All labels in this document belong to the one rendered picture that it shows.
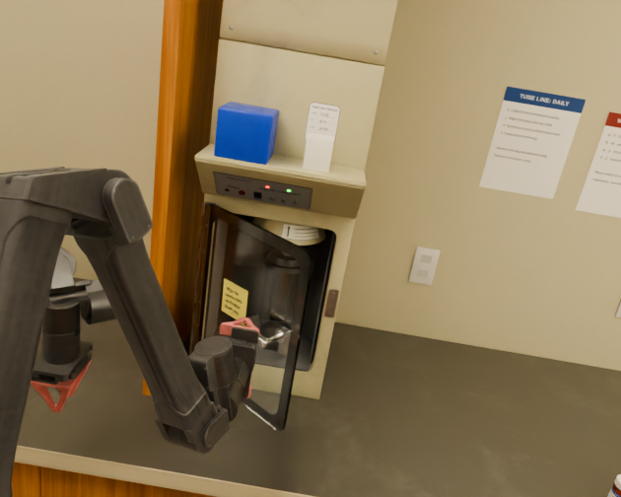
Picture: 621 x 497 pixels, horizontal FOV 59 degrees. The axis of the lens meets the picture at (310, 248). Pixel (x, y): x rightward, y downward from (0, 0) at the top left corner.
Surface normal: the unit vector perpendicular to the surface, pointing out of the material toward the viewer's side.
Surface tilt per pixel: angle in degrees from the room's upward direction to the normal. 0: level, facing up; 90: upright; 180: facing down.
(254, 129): 90
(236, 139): 90
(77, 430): 0
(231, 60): 90
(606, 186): 90
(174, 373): 78
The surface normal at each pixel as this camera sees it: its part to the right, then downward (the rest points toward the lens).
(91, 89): -0.07, 0.36
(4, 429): 0.90, 0.11
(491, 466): 0.15, -0.92
